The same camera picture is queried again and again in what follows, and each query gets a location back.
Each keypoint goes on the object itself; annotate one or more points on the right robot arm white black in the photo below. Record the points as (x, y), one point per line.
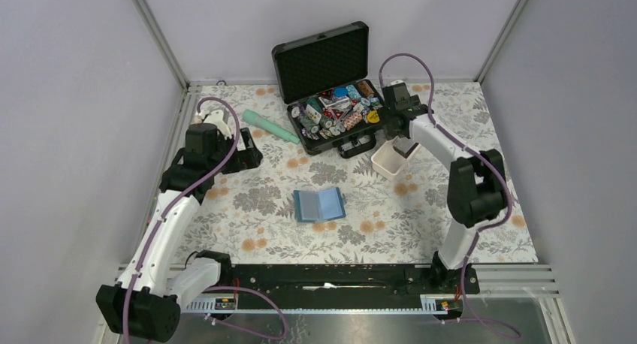
(477, 195)

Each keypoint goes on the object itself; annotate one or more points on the silver VIP card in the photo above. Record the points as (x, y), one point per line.
(404, 146)

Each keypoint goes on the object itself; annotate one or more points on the yellow round chip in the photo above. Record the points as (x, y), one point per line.
(373, 117)

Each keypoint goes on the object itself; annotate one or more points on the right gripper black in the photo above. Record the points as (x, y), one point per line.
(384, 119)

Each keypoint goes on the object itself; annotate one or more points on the white plastic card tray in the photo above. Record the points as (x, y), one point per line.
(387, 163)

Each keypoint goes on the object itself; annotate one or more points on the black poker chip case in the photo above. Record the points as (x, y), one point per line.
(323, 80)

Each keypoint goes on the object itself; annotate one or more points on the mint green cylindrical device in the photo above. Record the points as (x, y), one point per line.
(255, 119)

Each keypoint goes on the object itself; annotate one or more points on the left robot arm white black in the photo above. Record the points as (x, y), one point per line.
(144, 302)

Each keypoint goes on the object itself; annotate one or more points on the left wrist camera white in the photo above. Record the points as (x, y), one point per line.
(219, 118)

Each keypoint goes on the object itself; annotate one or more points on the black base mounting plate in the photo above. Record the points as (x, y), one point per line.
(349, 283)

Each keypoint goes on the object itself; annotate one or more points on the slotted cable duct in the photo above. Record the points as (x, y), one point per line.
(245, 304)

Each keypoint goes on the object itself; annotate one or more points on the blue leather card holder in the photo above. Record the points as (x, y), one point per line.
(319, 206)

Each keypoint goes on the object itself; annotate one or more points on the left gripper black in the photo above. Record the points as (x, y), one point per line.
(244, 159)

